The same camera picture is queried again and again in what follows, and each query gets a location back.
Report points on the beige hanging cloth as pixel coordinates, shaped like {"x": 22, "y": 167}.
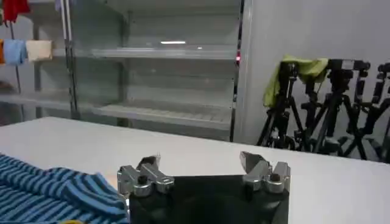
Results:
{"x": 39, "y": 50}

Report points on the light blue hanging cloth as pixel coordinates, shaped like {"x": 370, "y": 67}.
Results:
{"x": 13, "y": 51}

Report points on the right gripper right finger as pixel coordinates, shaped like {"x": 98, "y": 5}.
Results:
{"x": 262, "y": 175}

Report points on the blue striped shirt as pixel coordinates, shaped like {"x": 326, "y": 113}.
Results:
{"x": 55, "y": 194}

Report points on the grey empty display shelf unit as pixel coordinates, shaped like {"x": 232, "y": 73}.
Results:
{"x": 170, "y": 76}

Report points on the yellow-green cloth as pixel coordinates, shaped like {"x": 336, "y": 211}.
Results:
{"x": 304, "y": 70}

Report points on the metal rack pole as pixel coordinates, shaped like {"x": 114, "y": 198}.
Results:
{"x": 70, "y": 61}

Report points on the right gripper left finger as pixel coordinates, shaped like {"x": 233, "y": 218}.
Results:
{"x": 146, "y": 178}

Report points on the red hanging cloth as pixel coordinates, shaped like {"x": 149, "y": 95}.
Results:
{"x": 16, "y": 9}

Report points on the black camera tripod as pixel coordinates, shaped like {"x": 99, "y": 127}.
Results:
{"x": 333, "y": 103}
{"x": 381, "y": 109}
{"x": 281, "y": 115}

